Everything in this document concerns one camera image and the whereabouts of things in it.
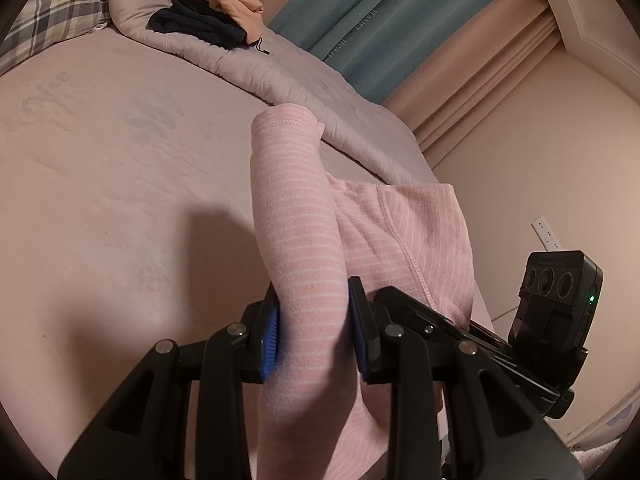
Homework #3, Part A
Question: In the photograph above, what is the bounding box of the pink bed sheet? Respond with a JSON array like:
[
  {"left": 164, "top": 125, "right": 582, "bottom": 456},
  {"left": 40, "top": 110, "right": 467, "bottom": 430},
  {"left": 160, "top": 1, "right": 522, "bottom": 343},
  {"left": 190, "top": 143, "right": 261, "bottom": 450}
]
[{"left": 0, "top": 25, "right": 496, "bottom": 480}]

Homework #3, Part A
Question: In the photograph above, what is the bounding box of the white fluffy mat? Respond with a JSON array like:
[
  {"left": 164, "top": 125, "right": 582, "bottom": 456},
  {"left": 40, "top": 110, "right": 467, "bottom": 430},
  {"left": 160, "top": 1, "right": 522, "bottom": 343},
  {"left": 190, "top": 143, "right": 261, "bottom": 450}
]
[{"left": 570, "top": 400, "right": 636, "bottom": 480}]

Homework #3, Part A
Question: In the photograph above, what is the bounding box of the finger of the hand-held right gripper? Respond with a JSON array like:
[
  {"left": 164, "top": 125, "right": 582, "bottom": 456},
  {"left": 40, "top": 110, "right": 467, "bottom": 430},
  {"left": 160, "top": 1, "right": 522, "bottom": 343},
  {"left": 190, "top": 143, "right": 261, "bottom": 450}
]
[{"left": 374, "top": 286, "right": 511, "bottom": 359}]

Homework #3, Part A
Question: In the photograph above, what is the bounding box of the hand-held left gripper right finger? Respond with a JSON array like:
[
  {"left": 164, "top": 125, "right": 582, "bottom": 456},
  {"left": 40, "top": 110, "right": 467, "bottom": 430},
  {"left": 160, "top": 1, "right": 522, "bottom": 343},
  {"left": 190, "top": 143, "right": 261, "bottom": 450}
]
[{"left": 347, "top": 276, "right": 586, "bottom": 480}]

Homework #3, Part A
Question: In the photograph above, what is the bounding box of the teal curtain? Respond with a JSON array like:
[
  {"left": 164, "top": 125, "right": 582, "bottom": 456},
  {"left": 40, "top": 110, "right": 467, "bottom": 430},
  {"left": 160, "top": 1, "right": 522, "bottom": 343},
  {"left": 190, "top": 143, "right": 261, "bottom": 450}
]
[{"left": 267, "top": 0, "right": 533, "bottom": 106}]

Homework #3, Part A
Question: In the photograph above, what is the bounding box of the white cable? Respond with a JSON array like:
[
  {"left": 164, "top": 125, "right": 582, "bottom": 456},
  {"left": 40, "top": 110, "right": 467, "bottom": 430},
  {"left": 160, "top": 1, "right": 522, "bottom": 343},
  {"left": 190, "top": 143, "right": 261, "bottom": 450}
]
[{"left": 490, "top": 304, "right": 523, "bottom": 324}]

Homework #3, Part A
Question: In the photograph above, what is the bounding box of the plaid pillow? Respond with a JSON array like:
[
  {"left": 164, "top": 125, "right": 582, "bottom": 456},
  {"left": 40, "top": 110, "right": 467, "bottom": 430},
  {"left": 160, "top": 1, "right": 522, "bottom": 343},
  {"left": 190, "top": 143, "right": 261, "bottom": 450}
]
[{"left": 0, "top": 0, "right": 113, "bottom": 76}]

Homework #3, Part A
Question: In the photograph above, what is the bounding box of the pinkish grey duvet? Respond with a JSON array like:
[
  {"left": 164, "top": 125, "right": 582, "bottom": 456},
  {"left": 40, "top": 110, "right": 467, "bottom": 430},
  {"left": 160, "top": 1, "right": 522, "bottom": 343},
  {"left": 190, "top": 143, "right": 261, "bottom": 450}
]
[{"left": 102, "top": 0, "right": 441, "bottom": 186}]

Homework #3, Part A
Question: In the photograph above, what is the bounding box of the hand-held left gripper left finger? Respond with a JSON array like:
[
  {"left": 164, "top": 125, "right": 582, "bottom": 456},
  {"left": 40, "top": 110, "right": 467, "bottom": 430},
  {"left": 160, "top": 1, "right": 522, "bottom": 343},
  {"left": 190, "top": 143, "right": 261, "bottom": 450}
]
[{"left": 57, "top": 282, "right": 281, "bottom": 480}]

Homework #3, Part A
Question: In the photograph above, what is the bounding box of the white wall socket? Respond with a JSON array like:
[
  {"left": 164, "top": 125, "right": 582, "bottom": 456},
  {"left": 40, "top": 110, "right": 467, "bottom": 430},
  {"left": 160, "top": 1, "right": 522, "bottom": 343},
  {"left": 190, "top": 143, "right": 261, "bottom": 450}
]
[{"left": 531, "top": 215, "right": 560, "bottom": 252}]

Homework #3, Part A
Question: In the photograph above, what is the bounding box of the pink striped garment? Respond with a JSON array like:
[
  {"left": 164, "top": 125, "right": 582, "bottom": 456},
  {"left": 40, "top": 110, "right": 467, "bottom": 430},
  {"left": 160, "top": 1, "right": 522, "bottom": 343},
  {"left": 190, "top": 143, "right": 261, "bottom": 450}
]
[{"left": 250, "top": 102, "right": 476, "bottom": 480}]

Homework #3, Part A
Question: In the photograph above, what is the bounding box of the white door frame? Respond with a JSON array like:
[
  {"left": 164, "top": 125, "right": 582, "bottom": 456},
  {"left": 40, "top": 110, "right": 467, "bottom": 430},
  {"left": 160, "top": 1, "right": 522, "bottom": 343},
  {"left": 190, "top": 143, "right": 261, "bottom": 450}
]
[{"left": 525, "top": 0, "right": 640, "bottom": 61}]

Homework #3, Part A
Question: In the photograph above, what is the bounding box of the navy cloth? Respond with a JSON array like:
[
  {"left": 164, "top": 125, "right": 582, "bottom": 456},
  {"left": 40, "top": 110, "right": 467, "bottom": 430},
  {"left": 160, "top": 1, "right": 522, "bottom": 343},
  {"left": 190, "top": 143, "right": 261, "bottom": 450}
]
[{"left": 147, "top": 0, "right": 271, "bottom": 56}]

